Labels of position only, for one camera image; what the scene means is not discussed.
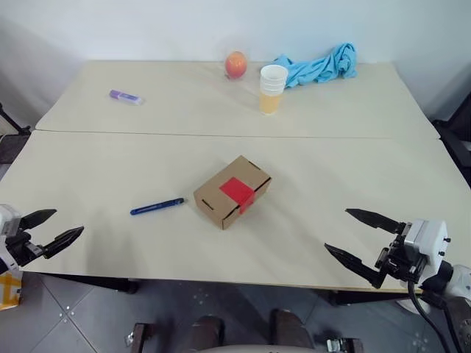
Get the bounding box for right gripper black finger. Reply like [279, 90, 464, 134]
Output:
[344, 207, 406, 234]
[323, 242, 387, 290]

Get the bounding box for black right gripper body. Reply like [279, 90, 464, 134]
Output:
[374, 221, 430, 286]

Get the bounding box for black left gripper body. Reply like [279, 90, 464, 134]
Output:
[5, 229, 45, 267]

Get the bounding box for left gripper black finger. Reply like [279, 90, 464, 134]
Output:
[41, 225, 85, 260]
[21, 208, 58, 232]

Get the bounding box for brown cardboard box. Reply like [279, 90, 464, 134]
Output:
[193, 154, 273, 231]

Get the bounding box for yellow white box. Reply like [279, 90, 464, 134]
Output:
[0, 270, 23, 313]

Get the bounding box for black metal stand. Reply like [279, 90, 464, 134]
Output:
[0, 102, 32, 166]

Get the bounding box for red tape seal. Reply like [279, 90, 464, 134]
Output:
[219, 176, 255, 215]

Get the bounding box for orange paper cup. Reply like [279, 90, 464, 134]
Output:
[258, 91, 284, 116]

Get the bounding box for light blue cloth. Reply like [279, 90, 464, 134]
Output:
[272, 42, 358, 89]

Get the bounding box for dark brown rounded shape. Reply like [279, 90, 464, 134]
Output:
[190, 315, 226, 349]

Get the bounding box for orange fruit in plastic cup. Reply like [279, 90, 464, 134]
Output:
[223, 48, 254, 81]

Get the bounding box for orange round fruit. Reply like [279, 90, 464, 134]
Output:
[224, 51, 248, 79]

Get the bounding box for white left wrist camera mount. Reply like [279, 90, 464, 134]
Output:
[0, 204, 22, 275]

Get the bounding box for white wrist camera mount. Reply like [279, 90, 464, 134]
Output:
[0, 204, 22, 275]
[403, 218, 450, 275]

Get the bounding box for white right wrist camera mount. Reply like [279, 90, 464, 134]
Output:
[403, 218, 450, 275]

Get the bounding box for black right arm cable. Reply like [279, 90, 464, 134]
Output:
[406, 279, 459, 353]

